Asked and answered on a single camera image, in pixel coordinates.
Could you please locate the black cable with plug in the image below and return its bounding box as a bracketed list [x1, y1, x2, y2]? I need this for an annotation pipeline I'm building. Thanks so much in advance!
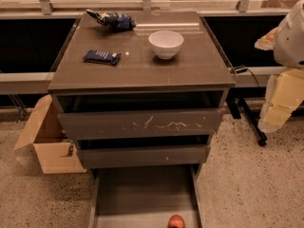
[229, 64, 261, 88]

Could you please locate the red apple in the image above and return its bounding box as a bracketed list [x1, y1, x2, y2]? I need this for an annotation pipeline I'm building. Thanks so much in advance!
[167, 215, 185, 228]

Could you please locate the grey drawer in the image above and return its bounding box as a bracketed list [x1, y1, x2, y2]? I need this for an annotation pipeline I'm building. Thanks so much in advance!
[77, 135, 211, 169]
[52, 90, 230, 141]
[88, 165, 203, 228]

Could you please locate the blue flat snack packet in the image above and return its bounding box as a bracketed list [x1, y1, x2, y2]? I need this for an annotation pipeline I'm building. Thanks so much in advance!
[83, 50, 121, 66]

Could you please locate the white ceramic bowl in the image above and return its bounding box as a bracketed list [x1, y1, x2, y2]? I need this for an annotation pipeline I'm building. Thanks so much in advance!
[148, 30, 183, 59]

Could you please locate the grey drawer cabinet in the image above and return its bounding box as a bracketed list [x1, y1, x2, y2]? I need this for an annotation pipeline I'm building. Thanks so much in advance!
[47, 10, 237, 179]

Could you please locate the grey middle drawer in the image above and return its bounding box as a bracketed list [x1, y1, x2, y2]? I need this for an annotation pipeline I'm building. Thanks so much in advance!
[77, 135, 211, 169]

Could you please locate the grey bottom drawer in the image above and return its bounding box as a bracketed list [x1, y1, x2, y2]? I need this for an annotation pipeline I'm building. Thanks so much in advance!
[88, 165, 203, 228]

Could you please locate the blue crumpled chip bag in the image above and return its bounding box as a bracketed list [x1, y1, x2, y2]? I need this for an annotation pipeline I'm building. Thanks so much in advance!
[86, 9, 136, 30]

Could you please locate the black wheeled stand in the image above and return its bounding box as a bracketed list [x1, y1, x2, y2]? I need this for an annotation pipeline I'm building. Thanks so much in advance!
[226, 96, 267, 146]

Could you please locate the grey top drawer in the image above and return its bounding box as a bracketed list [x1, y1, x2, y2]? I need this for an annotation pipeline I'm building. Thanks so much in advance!
[52, 90, 230, 141]

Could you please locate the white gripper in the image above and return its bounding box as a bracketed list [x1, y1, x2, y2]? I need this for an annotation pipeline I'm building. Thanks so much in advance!
[255, 0, 304, 133]

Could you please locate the open cardboard box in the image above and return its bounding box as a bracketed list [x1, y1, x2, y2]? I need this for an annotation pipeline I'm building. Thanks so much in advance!
[14, 95, 86, 174]

